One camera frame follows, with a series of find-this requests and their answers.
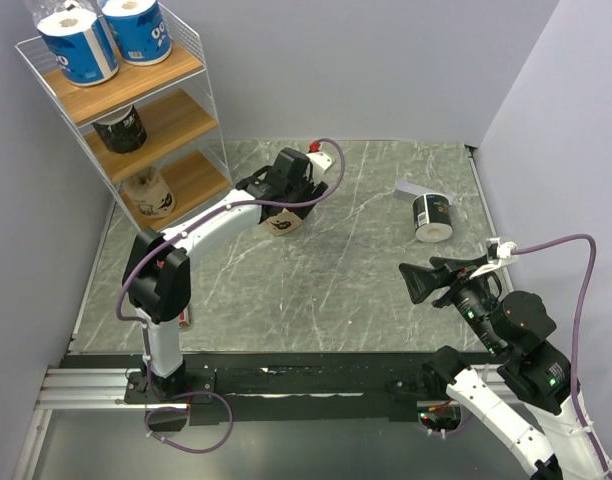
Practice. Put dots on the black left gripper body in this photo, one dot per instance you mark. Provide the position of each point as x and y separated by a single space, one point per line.
307 190

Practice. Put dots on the black paper roll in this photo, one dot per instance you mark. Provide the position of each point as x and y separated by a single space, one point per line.
121 132
431 216

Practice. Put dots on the white wire wooden shelf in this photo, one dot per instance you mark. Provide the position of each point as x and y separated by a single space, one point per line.
174 100

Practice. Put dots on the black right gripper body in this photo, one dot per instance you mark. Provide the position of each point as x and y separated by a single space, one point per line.
470 295

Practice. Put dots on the grey small box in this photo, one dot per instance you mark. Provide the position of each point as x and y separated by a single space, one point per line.
408 192

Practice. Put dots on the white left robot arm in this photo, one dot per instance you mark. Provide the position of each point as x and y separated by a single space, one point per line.
157 278

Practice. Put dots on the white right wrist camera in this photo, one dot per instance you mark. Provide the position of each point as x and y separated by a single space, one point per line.
499 254

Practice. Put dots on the brown paper roll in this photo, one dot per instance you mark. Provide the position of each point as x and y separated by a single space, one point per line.
284 222
150 193

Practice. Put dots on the blue monster paper roll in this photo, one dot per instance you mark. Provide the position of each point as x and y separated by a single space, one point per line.
138 29

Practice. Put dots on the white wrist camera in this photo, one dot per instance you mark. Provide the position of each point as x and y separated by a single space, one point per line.
499 254
321 162

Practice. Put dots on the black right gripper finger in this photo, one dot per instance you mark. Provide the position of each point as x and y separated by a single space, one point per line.
452 264
421 282

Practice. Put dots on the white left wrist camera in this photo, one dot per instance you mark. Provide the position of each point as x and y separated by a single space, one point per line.
321 162

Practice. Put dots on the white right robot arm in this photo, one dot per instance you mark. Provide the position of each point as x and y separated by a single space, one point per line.
515 327

